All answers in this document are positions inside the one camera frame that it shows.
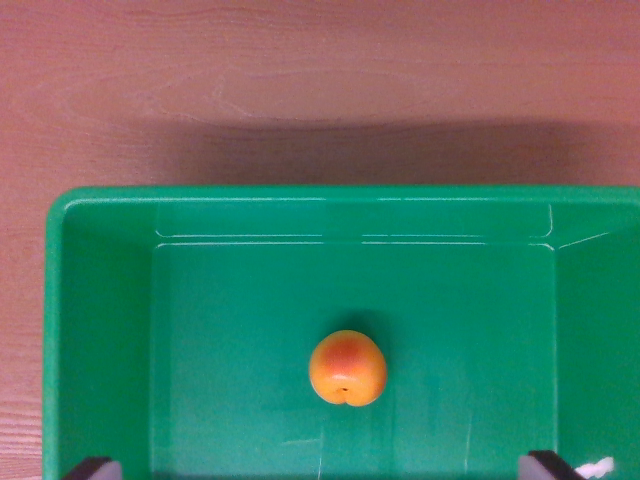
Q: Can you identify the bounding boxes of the green plastic bin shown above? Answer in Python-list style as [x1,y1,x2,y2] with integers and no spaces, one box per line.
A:
[42,185,640,480]

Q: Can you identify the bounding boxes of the small white scrap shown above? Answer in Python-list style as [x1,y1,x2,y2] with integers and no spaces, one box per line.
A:
[574,456,615,479]

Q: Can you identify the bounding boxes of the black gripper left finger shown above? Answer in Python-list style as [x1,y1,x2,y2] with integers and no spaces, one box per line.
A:
[61,456,123,480]

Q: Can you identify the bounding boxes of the orange peach fruit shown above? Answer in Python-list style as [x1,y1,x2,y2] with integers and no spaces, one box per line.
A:
[308,329,389,407]

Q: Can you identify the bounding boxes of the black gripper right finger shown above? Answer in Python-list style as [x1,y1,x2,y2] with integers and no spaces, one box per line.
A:
[517,450,592,480]

